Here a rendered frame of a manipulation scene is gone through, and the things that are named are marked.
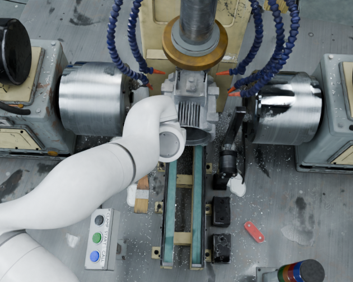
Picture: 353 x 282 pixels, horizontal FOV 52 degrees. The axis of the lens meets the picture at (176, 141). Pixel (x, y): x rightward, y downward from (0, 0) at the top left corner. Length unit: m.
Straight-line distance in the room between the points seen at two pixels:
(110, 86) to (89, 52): 0.57
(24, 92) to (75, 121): 0.17
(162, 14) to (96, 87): 0.32
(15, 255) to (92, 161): 0.17
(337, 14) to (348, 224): 2.01
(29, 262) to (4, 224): 0.07
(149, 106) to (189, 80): 0.41
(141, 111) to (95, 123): 0.41
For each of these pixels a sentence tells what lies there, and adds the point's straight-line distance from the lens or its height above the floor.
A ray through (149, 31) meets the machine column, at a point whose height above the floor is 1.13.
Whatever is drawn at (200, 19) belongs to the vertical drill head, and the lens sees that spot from 0.90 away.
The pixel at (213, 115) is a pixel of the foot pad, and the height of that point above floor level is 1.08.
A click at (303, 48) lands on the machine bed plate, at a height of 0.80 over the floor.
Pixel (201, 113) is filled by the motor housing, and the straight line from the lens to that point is 1.17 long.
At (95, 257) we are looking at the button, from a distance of 1.07.
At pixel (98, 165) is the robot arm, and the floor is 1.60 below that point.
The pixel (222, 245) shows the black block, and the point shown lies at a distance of 1.28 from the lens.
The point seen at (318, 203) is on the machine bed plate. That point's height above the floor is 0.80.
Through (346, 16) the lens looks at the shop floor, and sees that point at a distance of 3.18.
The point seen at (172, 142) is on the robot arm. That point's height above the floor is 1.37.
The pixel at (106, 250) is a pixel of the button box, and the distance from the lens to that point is 1.06.
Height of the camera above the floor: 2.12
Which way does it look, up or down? 67 degrees down
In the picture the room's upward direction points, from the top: 3 degrees clockwise
